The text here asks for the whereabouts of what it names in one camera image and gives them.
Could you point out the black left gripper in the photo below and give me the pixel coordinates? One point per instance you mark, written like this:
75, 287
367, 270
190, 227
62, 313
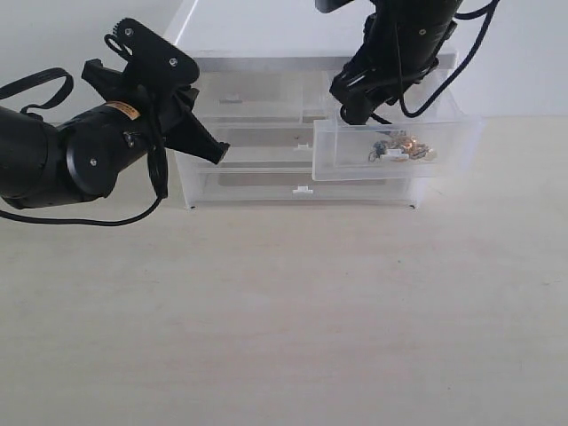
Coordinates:
163, 92

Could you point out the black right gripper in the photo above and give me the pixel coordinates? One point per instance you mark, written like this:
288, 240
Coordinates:
372, 78

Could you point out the keychain with black strap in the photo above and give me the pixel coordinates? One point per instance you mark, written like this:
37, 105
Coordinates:
399, 146

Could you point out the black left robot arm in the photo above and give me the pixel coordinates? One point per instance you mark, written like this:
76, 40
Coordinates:
45, 165

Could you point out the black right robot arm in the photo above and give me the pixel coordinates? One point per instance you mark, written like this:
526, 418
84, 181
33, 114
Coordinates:
400, 47

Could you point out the clear plastic tray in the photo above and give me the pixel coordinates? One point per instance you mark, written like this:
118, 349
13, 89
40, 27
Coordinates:
240, 185
266, 144

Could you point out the white plastic drawer cabinet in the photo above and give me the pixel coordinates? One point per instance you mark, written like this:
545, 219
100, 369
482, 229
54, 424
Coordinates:
282, 37

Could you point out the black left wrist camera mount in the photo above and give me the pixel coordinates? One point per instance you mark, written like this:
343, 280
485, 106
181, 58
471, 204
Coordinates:
153, 53

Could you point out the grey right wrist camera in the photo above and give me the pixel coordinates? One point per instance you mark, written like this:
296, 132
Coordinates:
328, 6

